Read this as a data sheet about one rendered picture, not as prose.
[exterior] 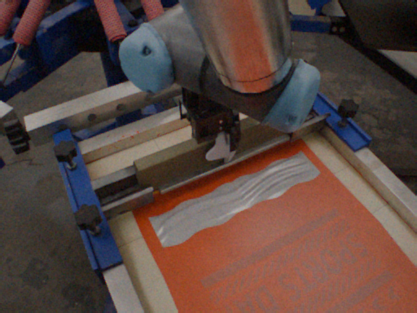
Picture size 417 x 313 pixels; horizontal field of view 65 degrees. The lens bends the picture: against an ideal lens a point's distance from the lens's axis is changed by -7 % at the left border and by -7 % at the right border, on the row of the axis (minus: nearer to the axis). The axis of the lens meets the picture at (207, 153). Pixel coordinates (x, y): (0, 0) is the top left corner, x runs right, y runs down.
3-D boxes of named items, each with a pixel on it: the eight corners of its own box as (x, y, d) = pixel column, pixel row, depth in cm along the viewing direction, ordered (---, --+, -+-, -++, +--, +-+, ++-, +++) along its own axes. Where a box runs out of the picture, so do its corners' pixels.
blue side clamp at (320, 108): (362, 159, 77) (372, 138, 72) (347, 167, 76) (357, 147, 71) (285, 84, 95) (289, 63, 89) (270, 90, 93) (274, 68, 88)
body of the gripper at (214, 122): (179, 121, 65) (174, 66, 55) (221, 105, 67) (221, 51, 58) (199, 148, 60) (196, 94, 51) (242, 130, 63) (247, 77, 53)
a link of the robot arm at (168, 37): (186, 62, 33) (245, 15, 39) (106, 30, 37) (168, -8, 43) (190, 120, 39) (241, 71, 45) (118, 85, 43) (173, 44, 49)
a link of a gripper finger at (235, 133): (220, 143, 67) (217, 104, 61) (228, 139, 67) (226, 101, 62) (233, 157, 64) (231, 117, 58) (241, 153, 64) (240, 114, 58)
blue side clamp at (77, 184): (129, 274, 60) (121, 257, 55) (103, 285, 59) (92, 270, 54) (83, 158, 78) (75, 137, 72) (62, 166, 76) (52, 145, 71)
